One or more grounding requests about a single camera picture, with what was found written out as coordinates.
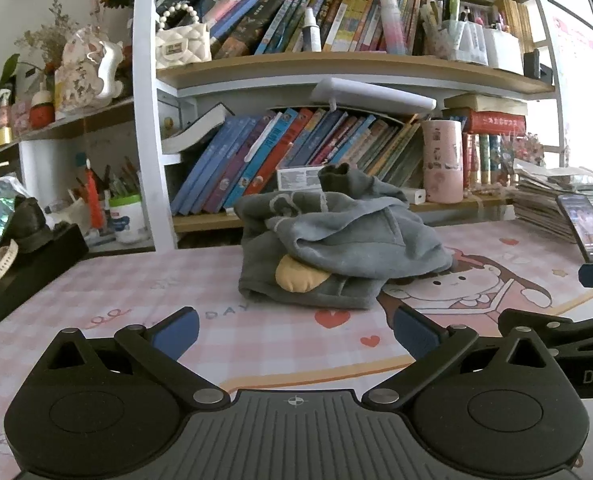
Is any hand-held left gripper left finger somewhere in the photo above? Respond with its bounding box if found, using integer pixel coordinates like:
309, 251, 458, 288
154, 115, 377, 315
41, 306, 231, 409

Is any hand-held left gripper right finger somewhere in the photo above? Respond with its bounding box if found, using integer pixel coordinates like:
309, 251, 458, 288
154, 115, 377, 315
361, 304, 560, 409

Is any grey hoodie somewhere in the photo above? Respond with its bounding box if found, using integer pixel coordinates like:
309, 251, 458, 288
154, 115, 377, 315
234, 162, 455, 311

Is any black smartphone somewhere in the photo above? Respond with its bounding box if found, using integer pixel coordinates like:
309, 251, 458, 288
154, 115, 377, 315
555, 193, 593, 264

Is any stack of magazines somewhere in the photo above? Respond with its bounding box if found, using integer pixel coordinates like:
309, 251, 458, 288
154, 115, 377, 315
513, 159, 593, 245

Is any white jar green lid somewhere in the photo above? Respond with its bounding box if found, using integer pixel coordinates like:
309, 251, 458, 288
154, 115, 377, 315
107, 192, 151, 246

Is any white bookshelf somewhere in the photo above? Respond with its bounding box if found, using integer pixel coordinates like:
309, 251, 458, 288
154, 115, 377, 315
0, 0, 570, 253

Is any black box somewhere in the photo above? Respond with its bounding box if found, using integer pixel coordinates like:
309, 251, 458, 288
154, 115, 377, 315
0, 222, 90, 341

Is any red tassel pen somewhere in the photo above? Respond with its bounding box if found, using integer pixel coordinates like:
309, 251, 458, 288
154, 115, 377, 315
85, 159, 103, 231

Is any row of upright thin books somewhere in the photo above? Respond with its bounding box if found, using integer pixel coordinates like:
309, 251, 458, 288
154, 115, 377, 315
461, 132, 513, 187

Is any bundle of pencils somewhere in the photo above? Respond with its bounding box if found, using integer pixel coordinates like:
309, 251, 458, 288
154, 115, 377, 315
68, 156, 143, 203

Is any pink printed cylinder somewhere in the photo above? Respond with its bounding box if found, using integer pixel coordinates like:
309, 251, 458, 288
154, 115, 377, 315
421, 119, 465, 203

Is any white orange medicine box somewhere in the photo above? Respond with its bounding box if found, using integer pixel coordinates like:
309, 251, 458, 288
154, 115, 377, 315
275, 165, 326, 192

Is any row of colourful leaning books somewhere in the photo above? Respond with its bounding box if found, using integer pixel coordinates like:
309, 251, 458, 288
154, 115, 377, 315
170, 106, 425, 216

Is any thick lying book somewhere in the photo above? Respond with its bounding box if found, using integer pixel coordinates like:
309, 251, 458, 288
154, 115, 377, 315
160, 102, 234, 155

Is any iridescent plastic bag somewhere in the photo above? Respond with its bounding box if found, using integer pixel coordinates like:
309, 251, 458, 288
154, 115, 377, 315
0, 175, 32, 261

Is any small black device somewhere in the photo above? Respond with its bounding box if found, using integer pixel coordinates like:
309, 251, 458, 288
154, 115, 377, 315
523, 47, 556, 81

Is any white flat desk lamp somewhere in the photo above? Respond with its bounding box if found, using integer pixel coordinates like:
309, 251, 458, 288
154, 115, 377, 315
309, 77, 437, 116

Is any white pen holder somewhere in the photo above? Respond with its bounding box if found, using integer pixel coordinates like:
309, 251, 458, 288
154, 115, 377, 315
457, 20, 525, 76

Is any small red jar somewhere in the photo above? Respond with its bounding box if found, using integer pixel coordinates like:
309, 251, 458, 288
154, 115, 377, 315
29, 89, 57, 130

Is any floral ceramic figurine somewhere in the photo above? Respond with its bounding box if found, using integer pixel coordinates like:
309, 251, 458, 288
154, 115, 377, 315
54, 27, 123, 115

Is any small pink spray bottle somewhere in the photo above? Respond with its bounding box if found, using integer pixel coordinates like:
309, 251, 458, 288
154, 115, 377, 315
0, 87, 16, 131

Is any floral pen holder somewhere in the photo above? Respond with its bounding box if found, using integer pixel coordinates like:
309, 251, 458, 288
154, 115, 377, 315
421, 0, 465, 62

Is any white quilted handbag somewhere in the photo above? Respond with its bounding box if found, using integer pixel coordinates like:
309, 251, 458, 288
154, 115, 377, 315
154, 2, 212, 70

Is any tall pink bottle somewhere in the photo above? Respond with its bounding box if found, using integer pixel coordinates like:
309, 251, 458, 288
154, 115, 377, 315
379, 0, 408, 56

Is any green plant leaf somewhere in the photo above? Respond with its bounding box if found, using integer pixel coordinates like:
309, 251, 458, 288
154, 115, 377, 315
0, 54, 21, 92

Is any white spray bottle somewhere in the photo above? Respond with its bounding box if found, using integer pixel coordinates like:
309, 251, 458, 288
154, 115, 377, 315
301, 7, 322, 53

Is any dried flower bunch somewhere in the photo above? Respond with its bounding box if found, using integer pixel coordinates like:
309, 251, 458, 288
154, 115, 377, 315
15, 0, 77, 63

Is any row of dark paperback books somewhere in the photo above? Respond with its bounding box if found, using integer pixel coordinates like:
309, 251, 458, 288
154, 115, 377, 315
204, 0, 422, 58

